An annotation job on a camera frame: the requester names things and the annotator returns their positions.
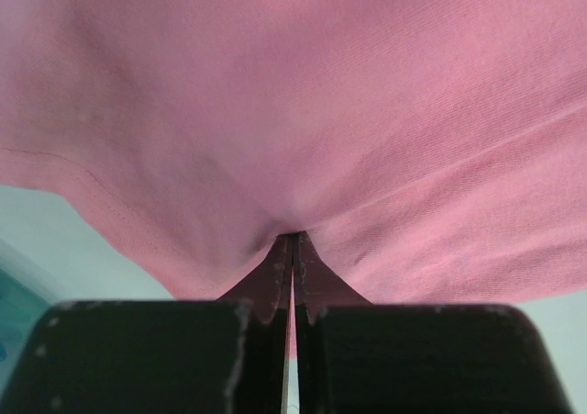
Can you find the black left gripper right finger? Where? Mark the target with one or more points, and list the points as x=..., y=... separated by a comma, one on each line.
x=358, y=357

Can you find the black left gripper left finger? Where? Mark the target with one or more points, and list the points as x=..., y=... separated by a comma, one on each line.
x=227, y=355

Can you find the pink t shirt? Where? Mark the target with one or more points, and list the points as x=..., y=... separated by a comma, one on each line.
x=433, y=150

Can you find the teal plastic bin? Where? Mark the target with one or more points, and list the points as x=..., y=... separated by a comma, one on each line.
x=24, y=299

